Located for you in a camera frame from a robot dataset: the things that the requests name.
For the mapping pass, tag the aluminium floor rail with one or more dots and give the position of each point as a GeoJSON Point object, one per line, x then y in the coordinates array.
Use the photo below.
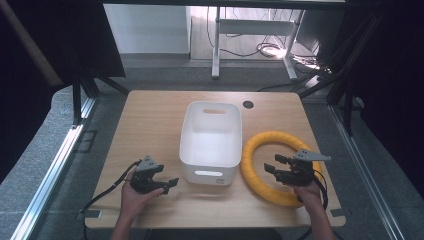
{"type": "Point", "coordinates": [363, 170]}
{"type": "Point", "coordinates": [53, 173]}

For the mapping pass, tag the person's left hand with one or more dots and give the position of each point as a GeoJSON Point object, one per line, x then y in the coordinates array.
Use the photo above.
{"type": "Point", "coordinates": [131, 201]}

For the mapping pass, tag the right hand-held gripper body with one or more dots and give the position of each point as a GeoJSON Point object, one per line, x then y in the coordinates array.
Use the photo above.
{"type": "Point", "coordinates": [300, 173]}

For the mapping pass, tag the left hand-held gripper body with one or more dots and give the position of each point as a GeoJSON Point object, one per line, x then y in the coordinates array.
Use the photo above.
{"type": "Point", "coordinates": [144, 181]}

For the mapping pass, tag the black curtain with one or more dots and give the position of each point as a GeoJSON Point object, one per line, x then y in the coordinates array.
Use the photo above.
{"type": "Point", "coordinates": [40, 50]}
{"type": "Point", "coordinates": [393, 83]}

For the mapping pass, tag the black metal stand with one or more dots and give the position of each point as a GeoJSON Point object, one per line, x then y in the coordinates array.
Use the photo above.
{"type": "Point", "coordinates": [348, 103]}
{"type": "Point", "coordinates": [77, 100]}

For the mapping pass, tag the person's right hand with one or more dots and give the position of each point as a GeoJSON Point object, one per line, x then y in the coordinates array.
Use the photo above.
{"type": "Point", "coordinates": [310, 198]}

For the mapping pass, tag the white plastic basket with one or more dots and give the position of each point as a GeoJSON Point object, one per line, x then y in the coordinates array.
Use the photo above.
{"type": "Point", "coordinates": [210, 146]}

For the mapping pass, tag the white desk frame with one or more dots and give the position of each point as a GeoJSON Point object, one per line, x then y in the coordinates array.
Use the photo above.
{"type": "Point", "coordinates": [253, 27]}

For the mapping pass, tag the black round desk grommet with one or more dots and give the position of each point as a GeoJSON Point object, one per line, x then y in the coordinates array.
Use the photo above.
{"type": "Point", "coordinates": [248, 104]}

